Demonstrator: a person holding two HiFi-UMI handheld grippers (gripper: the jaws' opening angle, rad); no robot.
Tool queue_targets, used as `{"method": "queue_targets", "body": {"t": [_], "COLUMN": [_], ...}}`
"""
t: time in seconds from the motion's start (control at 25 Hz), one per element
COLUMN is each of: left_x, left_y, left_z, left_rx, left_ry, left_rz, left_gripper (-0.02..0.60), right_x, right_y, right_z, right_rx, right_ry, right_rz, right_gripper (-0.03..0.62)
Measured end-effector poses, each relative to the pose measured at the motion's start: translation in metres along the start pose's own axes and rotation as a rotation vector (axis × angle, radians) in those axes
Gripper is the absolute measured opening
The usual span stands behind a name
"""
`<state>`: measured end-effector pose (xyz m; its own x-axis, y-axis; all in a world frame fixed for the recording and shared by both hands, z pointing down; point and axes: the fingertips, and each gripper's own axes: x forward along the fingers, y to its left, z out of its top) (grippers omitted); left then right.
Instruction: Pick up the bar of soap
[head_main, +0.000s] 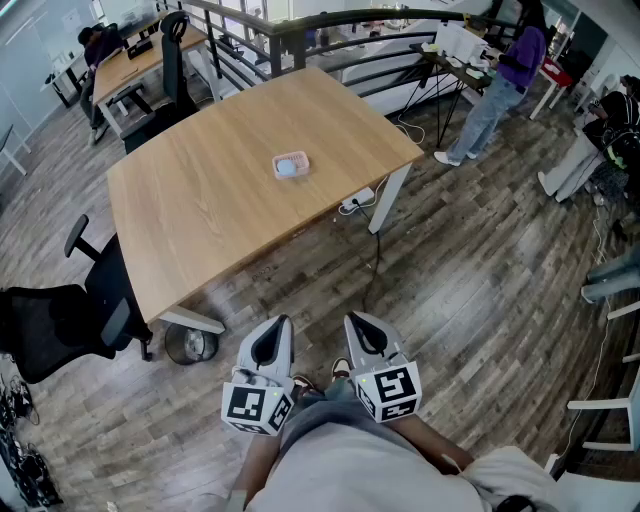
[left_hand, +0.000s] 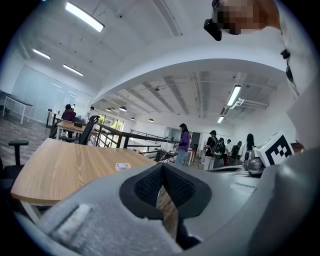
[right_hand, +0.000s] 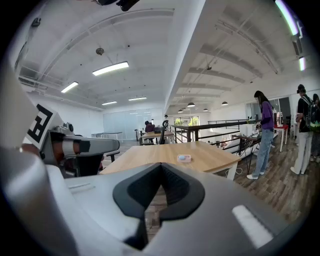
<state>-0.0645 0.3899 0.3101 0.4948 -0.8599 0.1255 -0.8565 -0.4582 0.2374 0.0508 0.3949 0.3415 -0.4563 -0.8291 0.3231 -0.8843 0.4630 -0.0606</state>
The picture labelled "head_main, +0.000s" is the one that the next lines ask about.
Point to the person's right shoe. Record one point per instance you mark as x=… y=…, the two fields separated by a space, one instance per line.
x=340 y=369

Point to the red-topped white-legged table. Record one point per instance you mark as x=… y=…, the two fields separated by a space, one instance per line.
x=557 y=72

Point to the white table leg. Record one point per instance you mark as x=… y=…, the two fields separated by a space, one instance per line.
x=390 y=200
x=195 y=320

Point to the person's left shoe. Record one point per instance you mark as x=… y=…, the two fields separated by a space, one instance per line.
x=305 y=384

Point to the person's left forearm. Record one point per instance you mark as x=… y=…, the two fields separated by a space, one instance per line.
x=255 y=465

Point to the white stool frame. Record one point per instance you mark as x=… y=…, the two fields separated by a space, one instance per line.
x=605 y=404

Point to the wooden office desk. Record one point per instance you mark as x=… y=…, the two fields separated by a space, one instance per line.
x=130 y=75

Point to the black hairpin-leg side table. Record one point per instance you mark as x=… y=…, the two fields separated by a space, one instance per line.
x=450 y=62

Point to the black box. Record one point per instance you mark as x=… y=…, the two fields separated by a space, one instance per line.
x=140 y=50

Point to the black metal railing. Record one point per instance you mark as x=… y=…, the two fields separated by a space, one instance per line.
x=275 y=50

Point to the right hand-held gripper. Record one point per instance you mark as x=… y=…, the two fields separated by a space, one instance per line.
x=395 y=387

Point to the black high-back office chair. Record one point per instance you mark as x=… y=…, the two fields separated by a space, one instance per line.
x=175 y=80

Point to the person's right forearm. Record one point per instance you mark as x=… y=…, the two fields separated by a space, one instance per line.
x=430 y=440

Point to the pink soap dish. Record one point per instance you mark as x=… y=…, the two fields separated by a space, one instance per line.
x=300 y=159

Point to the pale blue soap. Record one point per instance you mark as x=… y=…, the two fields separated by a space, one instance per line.
x=287 y=169

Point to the black mesh office chair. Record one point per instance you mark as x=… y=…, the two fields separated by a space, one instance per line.
x=55 y=325

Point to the white box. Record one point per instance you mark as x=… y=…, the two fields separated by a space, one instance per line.
x=460 y=40

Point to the person's shoe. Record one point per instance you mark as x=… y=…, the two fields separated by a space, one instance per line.
x=305 y=384
x=340 y=369

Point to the white power strip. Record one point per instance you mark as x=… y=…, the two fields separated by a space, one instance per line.
x=359 y=200

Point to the person's light grey top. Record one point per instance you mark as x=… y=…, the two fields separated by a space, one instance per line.
x=360 y=460

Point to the person's blue jeans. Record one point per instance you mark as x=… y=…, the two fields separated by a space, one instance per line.
x=340 y=387

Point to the dark-topped white-legged table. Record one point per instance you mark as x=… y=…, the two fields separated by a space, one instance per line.
x=12 y=152

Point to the black mesh waste bin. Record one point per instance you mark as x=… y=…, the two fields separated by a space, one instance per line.
x=192 y=345

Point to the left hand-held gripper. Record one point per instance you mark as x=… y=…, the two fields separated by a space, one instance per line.
x=242 y=405

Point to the white-legged desk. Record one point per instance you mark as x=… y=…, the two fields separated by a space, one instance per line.
x=65 y=75

